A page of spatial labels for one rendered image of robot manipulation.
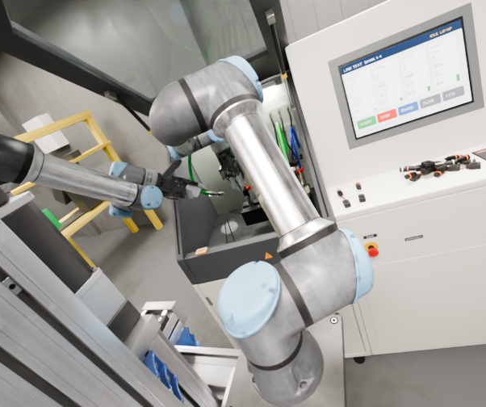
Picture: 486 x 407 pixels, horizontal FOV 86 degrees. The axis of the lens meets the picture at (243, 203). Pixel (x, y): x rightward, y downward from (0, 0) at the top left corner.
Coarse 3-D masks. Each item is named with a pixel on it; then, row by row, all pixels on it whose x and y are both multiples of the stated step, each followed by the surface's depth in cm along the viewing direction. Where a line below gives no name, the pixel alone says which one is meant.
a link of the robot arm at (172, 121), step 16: (176, 80) 53; (160, 96) 52; (176, 96) 50; (160, 112) 52; (176, 112) 51; (192, 112) 51; (160, 128) 54; (176, 128) 53; (192, 128) 53; (176, 144) 61; (192, 144) 83
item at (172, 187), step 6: (162, 180) 100; (168, 180) 101; (174, 180) 102; (156, 186) 97; (162, 186) 100; (168, 186) 101; (174, 186) 100; (180, 186) 102; (162, 192) 101; (168, 192) 102; (174, 192) 100; (180, 192) 102; (168, 198) 105; (180, 198) 103
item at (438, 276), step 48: (432, 0) 89; (480, 0) 86; (288, 48) 101; (336, 48) 98; (480, 48) 90; (336, 144) 108; (384, 144) 105; (432, 144) 101; (480, 144) 98; (480, 192) 85; (384, 240) 99; (432, 240) 96; (480, 240) 94; (384, 288) 111; (432, 288) 108; (480, 288) 105; (384, 336) 127; (432, 336) 123; (480, 336) 120
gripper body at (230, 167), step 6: (228, 150) 106; (216, 156) 105; (222, 156) 105; (228, 156) 109; (222, 162) 109; (228, 162) 107; (234, 162) 108; (222, 168) 107; (228, 168) 107; (234, 168) 109; (228, 174) 110; (234, 174) 108
